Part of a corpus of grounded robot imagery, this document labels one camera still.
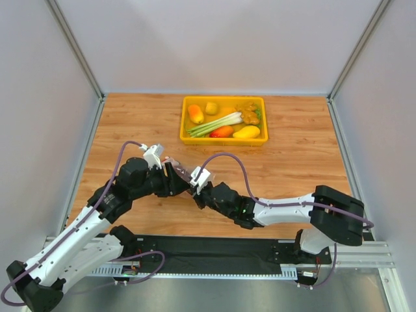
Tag clear zip top bag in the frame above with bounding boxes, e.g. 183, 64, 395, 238
162, 157, 192, 198

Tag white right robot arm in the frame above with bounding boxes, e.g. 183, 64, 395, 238
190, 183, 368, 255

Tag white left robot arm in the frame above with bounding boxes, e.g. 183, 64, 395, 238
6, 157, 190, 311

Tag green fake scallion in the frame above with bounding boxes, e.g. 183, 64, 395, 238
187, 112, 243, 138

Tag red orange fake mango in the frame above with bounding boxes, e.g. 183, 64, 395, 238
209, 125, 234, 138

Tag yellow fake mango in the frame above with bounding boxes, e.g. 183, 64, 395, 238
233, 125, 261, 140

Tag round yellow fake potato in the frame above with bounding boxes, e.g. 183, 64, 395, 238
205, 102, 219, 116

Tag brown fake ginger root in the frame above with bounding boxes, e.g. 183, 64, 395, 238
235, 102, 261, 125

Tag green fake grapes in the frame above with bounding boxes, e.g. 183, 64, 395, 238
254, 105, 262, 121

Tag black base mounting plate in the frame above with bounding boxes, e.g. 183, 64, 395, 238
115, 233, 332, 275

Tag small yellow red mango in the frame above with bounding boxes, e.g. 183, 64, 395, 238
187, 104, 205, 125

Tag yellow plastic tray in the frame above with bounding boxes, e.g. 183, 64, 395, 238
179, 96, 268, 146

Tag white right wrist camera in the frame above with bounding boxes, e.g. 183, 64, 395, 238
190, 166, 211, 192

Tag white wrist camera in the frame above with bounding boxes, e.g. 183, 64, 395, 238
190, 166, 211, 192
143, 144, 164, 169

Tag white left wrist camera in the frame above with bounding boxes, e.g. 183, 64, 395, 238
143, 144, 164, 169

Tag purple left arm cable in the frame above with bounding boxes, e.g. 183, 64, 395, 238
0, 140, 166, 308

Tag aluminium frame post left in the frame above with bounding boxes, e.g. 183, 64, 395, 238
44, 0, 107, 98

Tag aluminium frame post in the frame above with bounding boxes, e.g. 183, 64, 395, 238
44, 0, 107, 98
327, 0, 395, 99

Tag aluminium slotted rail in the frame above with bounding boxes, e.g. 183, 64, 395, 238
35, 236, 397, 280

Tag aluminium frame post right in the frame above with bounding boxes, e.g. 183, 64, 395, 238
327, 0, 395, 99

